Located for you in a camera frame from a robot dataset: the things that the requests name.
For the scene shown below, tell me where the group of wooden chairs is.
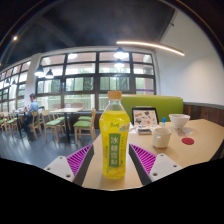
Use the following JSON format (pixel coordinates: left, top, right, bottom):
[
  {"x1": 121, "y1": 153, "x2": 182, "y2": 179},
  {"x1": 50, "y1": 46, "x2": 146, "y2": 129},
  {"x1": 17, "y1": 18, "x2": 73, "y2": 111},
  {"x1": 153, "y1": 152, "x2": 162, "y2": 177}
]
[{"x1": 0, "y1": 108, "x2": 98, "y2": 145}]

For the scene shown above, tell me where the curved linear ceiling light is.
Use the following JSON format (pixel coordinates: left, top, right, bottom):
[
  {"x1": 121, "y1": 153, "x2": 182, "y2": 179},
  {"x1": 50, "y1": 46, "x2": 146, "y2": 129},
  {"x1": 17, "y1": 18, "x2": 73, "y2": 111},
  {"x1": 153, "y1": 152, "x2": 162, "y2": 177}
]
[{"x1": 115, "y1": 40, "x2": 186, "y2": 57}]

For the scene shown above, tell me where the dark-framed window wall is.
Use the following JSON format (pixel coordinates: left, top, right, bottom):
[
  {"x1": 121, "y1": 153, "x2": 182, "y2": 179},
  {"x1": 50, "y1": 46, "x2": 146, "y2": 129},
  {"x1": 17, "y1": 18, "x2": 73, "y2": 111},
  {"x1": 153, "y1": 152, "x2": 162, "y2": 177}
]
[{"x1": 0, "y1": 50, "x2": 157, "y2": 113}]

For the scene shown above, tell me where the group of pendant lamps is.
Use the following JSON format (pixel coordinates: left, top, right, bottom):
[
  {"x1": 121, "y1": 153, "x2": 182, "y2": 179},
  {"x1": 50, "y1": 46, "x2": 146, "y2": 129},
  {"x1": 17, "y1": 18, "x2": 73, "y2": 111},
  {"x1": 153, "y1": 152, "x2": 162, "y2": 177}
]
[{"x1": 9, "y1": 46, "x2": 129, "y2": 81}]

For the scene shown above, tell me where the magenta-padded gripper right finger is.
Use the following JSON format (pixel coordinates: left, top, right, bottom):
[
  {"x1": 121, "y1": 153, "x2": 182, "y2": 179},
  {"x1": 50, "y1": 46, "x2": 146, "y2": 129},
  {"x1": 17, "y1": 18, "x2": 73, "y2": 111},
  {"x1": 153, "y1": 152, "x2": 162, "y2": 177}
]
[{"x1": 128, "y1": 143, "x2": 184, "y2": 186}]

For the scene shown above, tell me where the green bench backrest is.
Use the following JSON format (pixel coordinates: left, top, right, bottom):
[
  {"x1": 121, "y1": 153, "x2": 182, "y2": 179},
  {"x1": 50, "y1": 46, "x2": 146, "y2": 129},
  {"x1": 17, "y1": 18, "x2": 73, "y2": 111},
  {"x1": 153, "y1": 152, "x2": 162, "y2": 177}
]
[{"x1": 119, "y1": 94, "x2": 185, "y2": 124}]

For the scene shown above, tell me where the black-framed picture stand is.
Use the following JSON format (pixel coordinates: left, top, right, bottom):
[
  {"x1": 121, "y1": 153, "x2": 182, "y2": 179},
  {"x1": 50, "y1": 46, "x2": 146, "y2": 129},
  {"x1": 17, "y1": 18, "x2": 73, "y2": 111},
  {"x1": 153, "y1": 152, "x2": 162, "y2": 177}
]
[{"x1": 131, "y1": 106, "x2": 160, "y2": 128}]

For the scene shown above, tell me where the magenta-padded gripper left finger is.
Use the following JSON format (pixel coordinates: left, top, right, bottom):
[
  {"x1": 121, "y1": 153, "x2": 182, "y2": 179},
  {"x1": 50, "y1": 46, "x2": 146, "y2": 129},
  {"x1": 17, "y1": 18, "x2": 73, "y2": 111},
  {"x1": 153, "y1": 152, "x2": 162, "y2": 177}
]
[{"x1": 43, "y1": 143, "x2": 95, "y2": 187}]

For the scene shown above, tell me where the white bowl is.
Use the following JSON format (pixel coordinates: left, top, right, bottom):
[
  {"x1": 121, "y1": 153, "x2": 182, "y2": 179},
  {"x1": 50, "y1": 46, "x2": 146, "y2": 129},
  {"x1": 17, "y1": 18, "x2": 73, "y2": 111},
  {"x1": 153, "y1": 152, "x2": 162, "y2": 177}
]
[{"x1": 168, "y1": 113, "x2": 191, "y2": 130}]

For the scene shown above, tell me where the small dark box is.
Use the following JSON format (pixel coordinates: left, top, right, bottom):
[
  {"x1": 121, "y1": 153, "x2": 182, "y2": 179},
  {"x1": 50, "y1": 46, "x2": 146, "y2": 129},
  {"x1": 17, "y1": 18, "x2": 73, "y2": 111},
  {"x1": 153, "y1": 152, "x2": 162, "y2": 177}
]
[{"x1": 136, "y1": 126, "x2": 153, "y2": 136}]

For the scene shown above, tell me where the white paper sheet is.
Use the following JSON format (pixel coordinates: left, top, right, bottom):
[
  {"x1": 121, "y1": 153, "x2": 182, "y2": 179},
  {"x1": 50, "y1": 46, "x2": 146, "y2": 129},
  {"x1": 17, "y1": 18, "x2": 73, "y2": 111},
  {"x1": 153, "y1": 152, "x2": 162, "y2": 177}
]
[{"x1": 128, "y1": 121, "x2": 138, "y2": 134}]

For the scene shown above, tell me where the yellow drink bottle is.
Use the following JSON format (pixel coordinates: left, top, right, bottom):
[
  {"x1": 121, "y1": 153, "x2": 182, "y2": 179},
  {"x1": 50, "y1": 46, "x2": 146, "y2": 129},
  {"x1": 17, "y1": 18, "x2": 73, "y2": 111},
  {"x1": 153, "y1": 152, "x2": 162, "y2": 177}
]
[{"x1": 98, "y1": 90, "x2": 131, "y2": 180}]

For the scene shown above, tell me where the white mug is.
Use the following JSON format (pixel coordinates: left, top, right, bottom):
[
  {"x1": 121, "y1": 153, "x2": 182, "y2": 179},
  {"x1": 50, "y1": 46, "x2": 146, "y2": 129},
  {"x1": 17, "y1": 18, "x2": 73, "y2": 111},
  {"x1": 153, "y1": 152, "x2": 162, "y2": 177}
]
[{"x1": 152, "y1": 127, "x2": 172, "y2": 149}]

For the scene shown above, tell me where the wooden dining table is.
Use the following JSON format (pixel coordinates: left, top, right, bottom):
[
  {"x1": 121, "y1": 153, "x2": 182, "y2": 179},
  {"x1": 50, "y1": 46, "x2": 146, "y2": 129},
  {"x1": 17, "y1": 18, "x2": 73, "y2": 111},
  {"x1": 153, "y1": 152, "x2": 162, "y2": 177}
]
[{"x1": 49, "y1": 107, "x2": 84, "y2": 143}]

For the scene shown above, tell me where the person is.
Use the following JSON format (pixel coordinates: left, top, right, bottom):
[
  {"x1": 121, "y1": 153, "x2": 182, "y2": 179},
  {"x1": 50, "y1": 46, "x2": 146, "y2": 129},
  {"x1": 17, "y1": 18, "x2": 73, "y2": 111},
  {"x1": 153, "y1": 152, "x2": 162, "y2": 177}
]
[{"x1": 22, "y1": 92, "x2": 40, "y2": 139}]

